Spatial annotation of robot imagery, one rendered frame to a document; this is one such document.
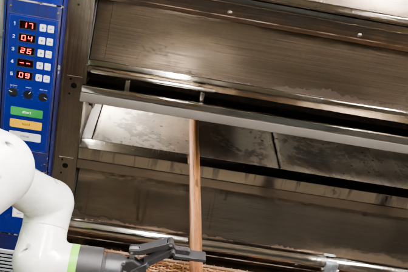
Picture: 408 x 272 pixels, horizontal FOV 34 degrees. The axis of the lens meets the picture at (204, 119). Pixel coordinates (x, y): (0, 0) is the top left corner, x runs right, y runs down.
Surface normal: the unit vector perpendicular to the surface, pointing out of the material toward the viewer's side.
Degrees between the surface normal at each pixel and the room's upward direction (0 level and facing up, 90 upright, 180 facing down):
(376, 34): 90
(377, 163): 0
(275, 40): 70
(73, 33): 90
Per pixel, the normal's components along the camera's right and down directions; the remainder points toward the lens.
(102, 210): 0.07, 0.10
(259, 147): 0.18, -0.89
